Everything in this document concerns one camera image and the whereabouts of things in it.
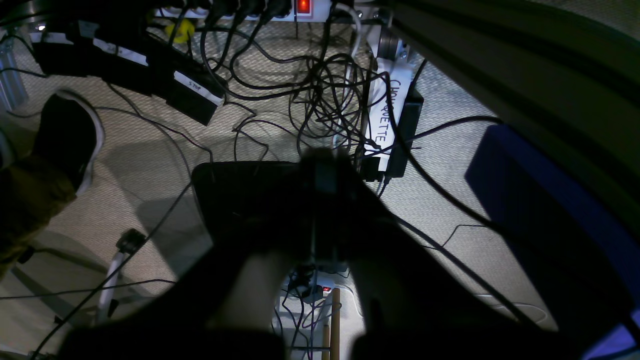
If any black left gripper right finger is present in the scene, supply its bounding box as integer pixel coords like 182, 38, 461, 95
320, 150, 580, 360

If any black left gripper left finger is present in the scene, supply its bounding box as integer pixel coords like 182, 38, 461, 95
60, 161, 316, 360

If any black box with white label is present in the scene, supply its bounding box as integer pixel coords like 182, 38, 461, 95
358, 58, 424, 182

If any black shoe white sole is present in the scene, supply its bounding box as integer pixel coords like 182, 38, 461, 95
31, 88, 105, 196

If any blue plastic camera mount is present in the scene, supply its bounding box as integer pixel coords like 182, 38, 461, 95
465, 124, 639, 360

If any white power strip red switch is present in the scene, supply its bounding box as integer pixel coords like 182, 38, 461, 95
154, 0, 361, 23

